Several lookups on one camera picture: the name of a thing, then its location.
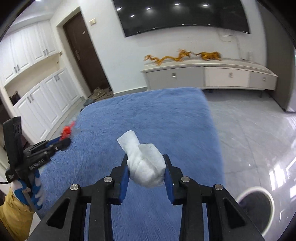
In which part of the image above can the golden dragon figurine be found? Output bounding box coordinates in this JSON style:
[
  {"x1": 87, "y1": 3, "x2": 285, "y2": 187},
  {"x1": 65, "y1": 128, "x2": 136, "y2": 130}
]
[{"x1": 144, "y1": 49, "x2": 191, "y2": 66}]

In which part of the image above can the white round trash bin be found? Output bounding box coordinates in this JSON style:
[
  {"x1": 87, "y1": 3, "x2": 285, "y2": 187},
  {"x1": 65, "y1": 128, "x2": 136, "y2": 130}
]
[{"x1": 236, "y1": 186, "x2": 275, "y2": 237}]

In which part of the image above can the white built-in wardrobe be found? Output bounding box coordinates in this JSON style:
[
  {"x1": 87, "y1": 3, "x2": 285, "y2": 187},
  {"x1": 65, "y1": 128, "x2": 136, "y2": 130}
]
[{"x1": 1, "y1": 21, "x2": 82, "y2": 143}]

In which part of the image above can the dark brown door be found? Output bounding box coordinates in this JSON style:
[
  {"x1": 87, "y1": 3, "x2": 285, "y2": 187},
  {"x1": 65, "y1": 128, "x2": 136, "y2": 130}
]
[{"x1": 63, "y1": 13, "x2": 110, "y2": 92}]

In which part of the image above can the grey tall cabinet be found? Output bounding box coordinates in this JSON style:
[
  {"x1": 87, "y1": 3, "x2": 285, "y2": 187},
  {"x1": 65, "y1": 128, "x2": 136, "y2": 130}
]
[{"x1": 258, "y1": 1, "x2": 295, "y2": 113}]

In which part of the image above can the red small candy wrapper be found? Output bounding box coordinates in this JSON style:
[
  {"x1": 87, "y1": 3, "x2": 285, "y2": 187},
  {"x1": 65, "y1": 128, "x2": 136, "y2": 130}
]
[{"x1": 59, "y1": 121, "x2": 75, "y2": 141}]

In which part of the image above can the golden tiger figurine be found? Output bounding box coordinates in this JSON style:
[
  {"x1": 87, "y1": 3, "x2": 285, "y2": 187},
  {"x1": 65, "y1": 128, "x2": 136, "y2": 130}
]
[{"x1": 196, "y1": 51, "x2": 221, "y2": 61}]

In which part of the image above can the black wall television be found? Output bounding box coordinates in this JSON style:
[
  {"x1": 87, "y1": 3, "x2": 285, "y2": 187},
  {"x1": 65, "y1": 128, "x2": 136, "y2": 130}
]
[{"x1": 113, "y1": 0, "x2": 250, "y2": 37}]

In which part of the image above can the white tissue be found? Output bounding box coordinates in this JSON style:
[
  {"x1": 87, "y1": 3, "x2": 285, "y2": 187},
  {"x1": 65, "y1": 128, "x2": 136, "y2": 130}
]
[{"x1": 117, "y1": 130, "x2": 166, "y2": 188}]

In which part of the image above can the yellow sleeve forearm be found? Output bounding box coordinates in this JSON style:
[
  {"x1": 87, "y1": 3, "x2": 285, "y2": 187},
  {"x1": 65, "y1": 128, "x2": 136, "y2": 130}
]
[{"x1": 1, "y1": 188, "x2": 34, "y2": 240}]

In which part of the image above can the blue white gloved left hand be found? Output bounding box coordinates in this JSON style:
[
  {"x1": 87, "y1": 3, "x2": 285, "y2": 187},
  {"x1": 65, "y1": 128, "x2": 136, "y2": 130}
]
[{"x1": 11, "y1": 169, "x2": 45, "y2": 210}]

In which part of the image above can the white low tv cabinet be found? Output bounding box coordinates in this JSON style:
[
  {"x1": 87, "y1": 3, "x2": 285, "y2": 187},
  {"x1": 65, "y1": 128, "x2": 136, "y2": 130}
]
[{"x1": 142, "y1": 59, "x2": 278, "y2": 90}]

